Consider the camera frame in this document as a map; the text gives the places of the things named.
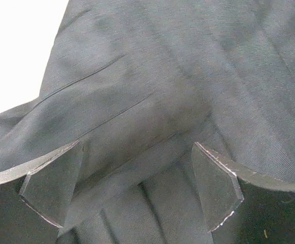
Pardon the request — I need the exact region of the black pleated skirt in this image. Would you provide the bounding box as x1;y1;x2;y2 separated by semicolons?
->
0;1;295;243

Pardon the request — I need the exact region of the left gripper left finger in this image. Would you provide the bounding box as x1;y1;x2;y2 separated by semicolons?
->
0;141;83;243

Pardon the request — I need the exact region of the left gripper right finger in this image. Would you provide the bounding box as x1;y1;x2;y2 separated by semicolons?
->
191;143;295;243

